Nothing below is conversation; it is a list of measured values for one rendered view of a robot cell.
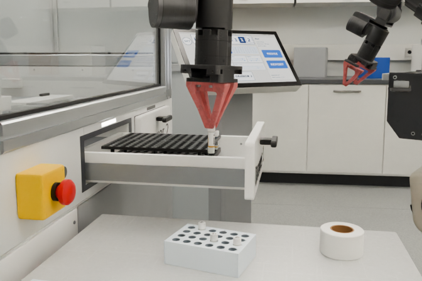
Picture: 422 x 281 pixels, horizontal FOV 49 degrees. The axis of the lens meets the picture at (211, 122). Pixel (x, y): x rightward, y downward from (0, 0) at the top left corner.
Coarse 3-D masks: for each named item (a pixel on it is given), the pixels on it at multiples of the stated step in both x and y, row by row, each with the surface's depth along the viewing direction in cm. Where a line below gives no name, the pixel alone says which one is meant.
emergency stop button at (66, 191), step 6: (66, 180) 72; (60, 186) 71; (66, 186) 71; (72, 186) 72; (60, 192) 70; (66, 192) 71; (72, 192) 72; (60, 198) 70; (66, 198) 71; (72, 198) 72; (66, 204) 71
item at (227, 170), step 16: (96, 144) 102; (224, 144) 112; (240, 144) 112; (96, 160) 93; (112, 160) 92; (128, 160) 92; (144, 160) 91; (160, 160) 90; (176, 160) 90; (192, 160) 89; (208, 160) 89; (224, 160) 88; (240, 160) 88; (96, 176) 93; (112, 176) 92; (128, 176) 92; (144, 176) 91; (160, 176) 91; (176, 176) 90; (192, 176) 89; (208, 176) 89; (224, 176) 88; (240, 176) 88
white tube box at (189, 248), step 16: (176, 240) 74; (192, 240) 73; (208, 240) 73; (224, 240) 73; (176, 256) 72; (192, 256) 71; (208, 256) 70; (224, 256) 69; (240, 256) 69; (224, 272) 69; (240, 272) 69
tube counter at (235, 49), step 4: (232, 48) 198; (236, 48) 199; (240, 48) 200; (244, 48) 201; (248, 48) 202; (252, 48) 203; (256, 48) 204; (232, 52) 197; (236, 52) 198; (240, 52) 198; (244, 52) 199; (248, 52) 200; (252, 52) 201; (256, 52) 202
